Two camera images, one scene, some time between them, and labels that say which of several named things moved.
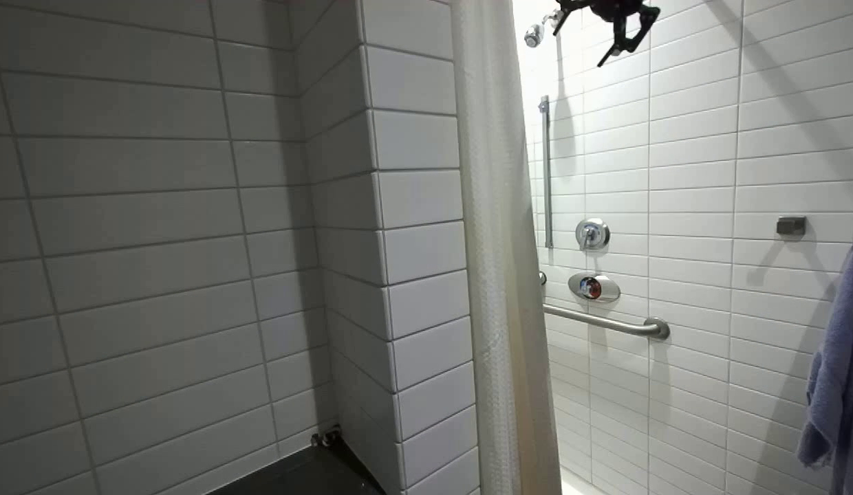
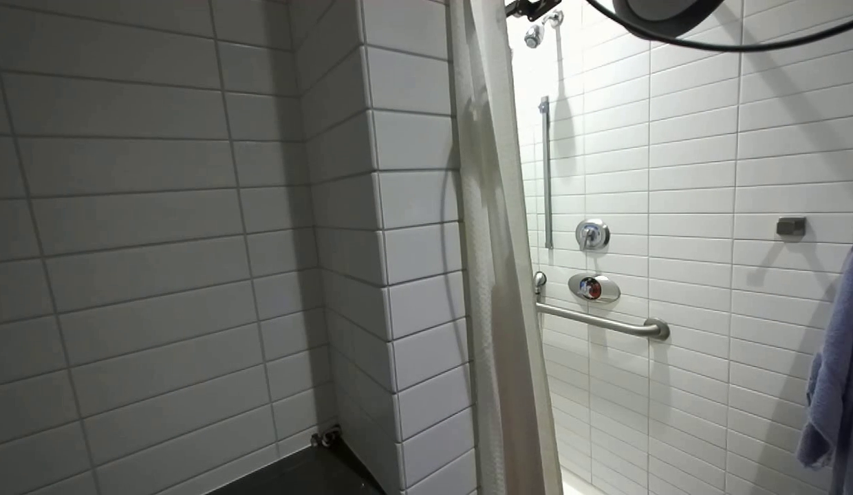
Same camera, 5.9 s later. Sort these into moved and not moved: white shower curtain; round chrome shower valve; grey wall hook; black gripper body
Moved: black gripper body
Not moved: white shower curtain; grey wall hook; round chrome shower valve
